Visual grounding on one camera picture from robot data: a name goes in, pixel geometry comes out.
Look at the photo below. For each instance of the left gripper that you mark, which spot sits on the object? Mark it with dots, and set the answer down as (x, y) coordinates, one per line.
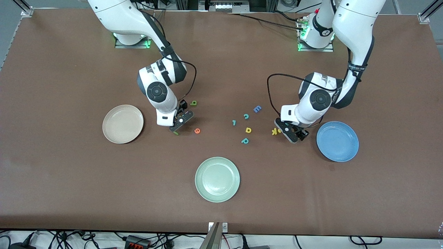
(304, 134)

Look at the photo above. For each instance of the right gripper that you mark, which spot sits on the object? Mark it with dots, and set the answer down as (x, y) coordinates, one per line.
(182, 105)

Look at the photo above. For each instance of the yellow foam letter k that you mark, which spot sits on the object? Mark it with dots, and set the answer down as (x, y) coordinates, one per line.
(274, 131)

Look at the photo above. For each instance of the olive green letter b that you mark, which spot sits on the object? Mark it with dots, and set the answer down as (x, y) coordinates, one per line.
(195, 103)

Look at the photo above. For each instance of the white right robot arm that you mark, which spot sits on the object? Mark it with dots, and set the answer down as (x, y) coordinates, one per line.
(114, 14)

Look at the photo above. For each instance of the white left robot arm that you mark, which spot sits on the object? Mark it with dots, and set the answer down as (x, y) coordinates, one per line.
(356, 27)

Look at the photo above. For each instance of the blue foam letter E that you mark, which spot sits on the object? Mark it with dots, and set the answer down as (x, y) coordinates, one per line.
(257, 109)

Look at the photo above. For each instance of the blue plate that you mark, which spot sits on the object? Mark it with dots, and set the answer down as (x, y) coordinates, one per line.
(337, 141)

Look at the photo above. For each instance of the teal foam letter p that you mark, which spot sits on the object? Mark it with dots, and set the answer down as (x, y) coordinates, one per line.
(245, 140)

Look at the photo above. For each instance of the beige brown plate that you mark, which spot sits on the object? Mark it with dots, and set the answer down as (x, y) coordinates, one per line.
(123, 123)

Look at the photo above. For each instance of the pale green plate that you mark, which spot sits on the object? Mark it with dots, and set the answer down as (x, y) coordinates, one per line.
(217, 179)

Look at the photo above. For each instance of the grey control equipment box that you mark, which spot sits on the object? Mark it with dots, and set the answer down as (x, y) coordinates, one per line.
(223, 6)

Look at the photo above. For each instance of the black orange power strip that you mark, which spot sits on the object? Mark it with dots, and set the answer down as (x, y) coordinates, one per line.
(136, 241)

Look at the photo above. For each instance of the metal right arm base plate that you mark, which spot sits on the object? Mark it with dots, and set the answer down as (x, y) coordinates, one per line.
(133, 45)

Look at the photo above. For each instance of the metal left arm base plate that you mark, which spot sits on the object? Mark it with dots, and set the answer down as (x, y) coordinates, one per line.
(330, 48)

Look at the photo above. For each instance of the white post bracket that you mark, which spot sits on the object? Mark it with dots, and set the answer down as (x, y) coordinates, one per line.
(225, 227)

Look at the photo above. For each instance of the aluminium camera post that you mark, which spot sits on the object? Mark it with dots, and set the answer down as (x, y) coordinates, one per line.
(211, 238)

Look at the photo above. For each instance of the metal table corner bracket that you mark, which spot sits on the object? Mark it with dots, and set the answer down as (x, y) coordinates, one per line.
(425, 17)
(27, 12)

